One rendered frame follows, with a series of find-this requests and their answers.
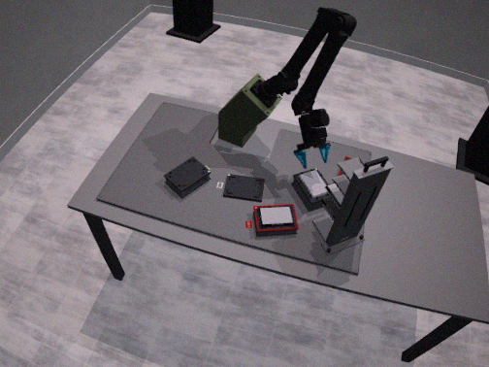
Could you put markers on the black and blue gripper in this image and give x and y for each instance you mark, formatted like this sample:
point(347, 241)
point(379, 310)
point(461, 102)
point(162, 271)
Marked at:
point(302, 153)

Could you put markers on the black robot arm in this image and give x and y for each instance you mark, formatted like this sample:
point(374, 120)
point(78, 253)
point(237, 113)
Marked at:
point(340, 28)

